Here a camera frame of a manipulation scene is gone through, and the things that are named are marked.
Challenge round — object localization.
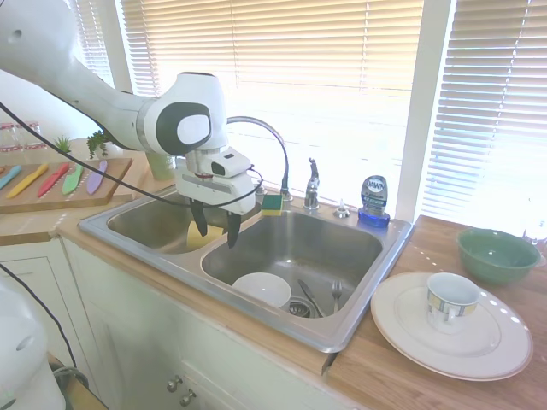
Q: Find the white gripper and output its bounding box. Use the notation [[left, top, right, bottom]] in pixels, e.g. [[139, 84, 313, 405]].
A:
[[174, 168, 257, 250]]

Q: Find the gooseneck braided faucet spout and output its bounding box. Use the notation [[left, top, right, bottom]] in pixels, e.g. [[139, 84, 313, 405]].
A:
[[226, 115, 294, 202]]

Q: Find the plain yellow sponge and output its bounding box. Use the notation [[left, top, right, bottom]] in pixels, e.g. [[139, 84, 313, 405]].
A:
[[186, 220, 226, 249]]

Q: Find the yellow and green sponge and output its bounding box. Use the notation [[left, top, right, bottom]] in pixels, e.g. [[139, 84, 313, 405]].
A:
[[261, 192, 285, 218]]

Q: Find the white bowl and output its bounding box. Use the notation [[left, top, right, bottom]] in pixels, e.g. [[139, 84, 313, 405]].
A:
[[232, 272, 293, 310]]

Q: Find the light green cup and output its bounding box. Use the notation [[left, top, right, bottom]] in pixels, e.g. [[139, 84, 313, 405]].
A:
[[145, 150, 177, 181]]

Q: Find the stainless steel double sink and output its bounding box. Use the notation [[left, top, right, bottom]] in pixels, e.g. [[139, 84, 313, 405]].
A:
[[78, 183, 415, 354]]

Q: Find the wooden cutting board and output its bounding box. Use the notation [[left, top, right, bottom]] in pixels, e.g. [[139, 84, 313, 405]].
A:
[[0, 157, 135, 215]]

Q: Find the silver table knife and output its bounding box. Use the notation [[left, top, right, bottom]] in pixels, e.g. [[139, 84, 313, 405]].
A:
[[297, 278, 326, 319]]

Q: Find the metal sink drain strainer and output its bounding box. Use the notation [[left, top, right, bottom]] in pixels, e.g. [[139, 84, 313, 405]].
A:
[[287, 296, 314, 319]]

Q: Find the purple kitchen knife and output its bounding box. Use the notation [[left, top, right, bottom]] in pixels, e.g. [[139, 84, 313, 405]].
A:
[[86, 160, 109, 195]]

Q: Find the white kitchen cabinet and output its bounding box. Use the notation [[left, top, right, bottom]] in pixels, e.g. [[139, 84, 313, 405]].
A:
[[0, 237, 347, 410]]

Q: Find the small leafy potted plant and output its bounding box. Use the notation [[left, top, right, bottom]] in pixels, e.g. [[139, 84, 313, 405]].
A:
[[86, 130, 114, 161]]

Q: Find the green kitchen knife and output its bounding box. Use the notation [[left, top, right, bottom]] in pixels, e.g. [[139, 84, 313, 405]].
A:
[[62, 164, 85, 196]]

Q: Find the blue Dawn dish soap bottle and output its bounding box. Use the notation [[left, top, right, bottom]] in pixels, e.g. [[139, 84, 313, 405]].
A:
[[356, 173, 392, 229]]

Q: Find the red kitchen knife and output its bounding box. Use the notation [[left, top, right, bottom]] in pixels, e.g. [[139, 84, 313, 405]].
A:
[[37, 161, 71, 199]]

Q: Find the wide wooden window blind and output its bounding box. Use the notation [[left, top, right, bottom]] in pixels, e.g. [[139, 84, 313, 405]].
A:
[[121, 0, 425, 207]]

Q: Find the yellow kitchen knife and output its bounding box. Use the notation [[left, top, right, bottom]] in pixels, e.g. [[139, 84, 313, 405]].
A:
[[6, 163, 50, 199]]

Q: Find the glass jar with red band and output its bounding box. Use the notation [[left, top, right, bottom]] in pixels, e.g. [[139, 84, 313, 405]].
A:
[[0, 121, 23, 166], [23, 120, 46, 166]]

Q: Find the teal kitchen knife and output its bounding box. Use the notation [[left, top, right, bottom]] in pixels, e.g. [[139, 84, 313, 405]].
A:
[[0, 165, 23, 190]]

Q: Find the narrow wooden window blind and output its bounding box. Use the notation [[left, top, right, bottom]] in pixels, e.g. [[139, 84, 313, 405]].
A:
[[72, 0, 117, 87]]

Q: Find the white cup with checked pattern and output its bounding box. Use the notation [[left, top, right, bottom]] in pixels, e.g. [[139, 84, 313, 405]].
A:
[[425, 272, 481, 336]]

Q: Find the green bowl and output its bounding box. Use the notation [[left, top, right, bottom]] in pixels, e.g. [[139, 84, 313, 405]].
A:
[[455, 227, 542, 286]]

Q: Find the large white dinner plate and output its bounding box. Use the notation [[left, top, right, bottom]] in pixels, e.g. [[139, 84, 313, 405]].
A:
[[369, 272, 535, 383]]

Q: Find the medium wooden window blind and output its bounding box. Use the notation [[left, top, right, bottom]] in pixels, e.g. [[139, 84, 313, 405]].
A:
[[421, 0, 547, 224]]

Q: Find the clear glass bottle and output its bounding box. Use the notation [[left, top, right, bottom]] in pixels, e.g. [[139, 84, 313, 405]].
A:
[[520, 198, 547, 251]]

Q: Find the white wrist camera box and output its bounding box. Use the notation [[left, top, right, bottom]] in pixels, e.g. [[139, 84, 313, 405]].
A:
[[209, 146, 253, 179]]

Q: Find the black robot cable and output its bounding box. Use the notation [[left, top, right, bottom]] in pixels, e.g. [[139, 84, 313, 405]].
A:
[[0, 101, 264, 211]]

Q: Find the thin black cable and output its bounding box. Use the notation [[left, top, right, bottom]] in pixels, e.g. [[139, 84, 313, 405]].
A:
[[0, 262, 79, 369]]

